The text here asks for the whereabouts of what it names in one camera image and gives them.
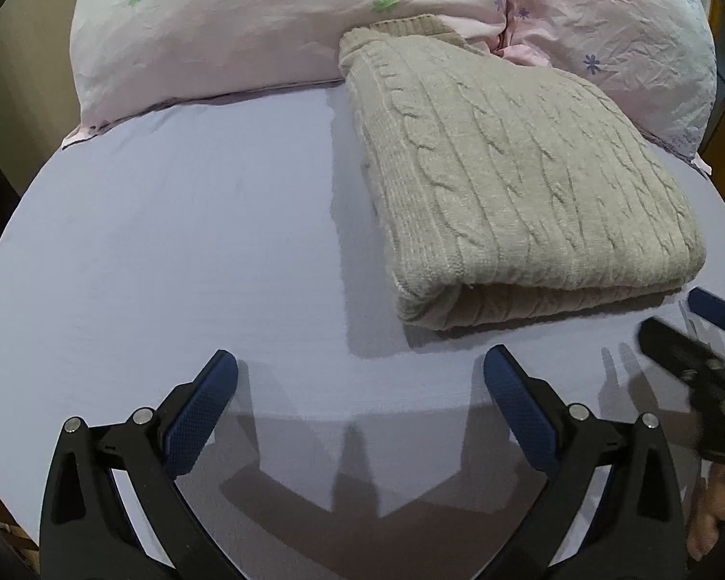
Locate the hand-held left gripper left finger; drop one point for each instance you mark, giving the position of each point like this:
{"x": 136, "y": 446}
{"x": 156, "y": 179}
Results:
{"x": 198, "y": 412}

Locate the person's right hand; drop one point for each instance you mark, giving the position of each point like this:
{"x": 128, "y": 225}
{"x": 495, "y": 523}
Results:
{"x": 708, "y": 513}

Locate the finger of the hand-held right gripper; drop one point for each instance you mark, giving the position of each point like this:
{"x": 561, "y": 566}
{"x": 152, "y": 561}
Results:
{"x": 670, "y": 344}
{"x": 714, "y": 309}

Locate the pink floral pillow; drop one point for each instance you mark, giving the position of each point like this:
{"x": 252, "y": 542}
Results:
{"x": 254, "y": 30}
{"x": 622, "y": 42}

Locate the lavender bed sheet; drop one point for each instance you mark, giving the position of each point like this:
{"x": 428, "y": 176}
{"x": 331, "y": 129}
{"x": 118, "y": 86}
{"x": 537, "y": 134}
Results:
{"x": 175, "y": 241}

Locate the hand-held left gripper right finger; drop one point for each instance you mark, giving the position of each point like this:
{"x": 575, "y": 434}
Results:
{"x": 515, "y": 406}

